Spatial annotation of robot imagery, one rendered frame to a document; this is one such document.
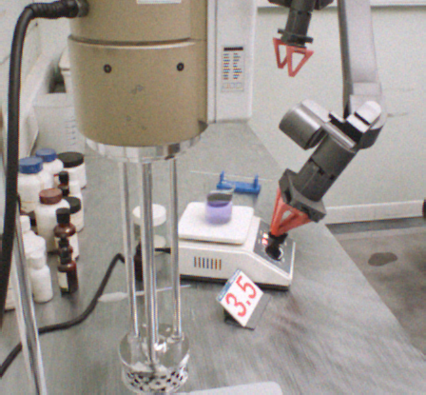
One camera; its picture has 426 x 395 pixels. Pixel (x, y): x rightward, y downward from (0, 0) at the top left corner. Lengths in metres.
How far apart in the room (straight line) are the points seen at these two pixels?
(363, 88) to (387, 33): 1.63
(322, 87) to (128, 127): 2.13
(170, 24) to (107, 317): 0.58
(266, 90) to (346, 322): 1.66
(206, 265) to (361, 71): 0.41
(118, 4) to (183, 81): 0.07
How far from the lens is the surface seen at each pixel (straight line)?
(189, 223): 0.92
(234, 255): 0.89
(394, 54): 2.59
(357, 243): 1.87
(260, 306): 0.87
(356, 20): 1.03
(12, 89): 0.33
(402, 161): 2.79
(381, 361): 0.82
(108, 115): 0.38
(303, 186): 0.89
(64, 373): 0.79
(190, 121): 0.39
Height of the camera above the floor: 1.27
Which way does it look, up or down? 24 degrees down
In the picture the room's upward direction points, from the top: 1 degrees clockwise
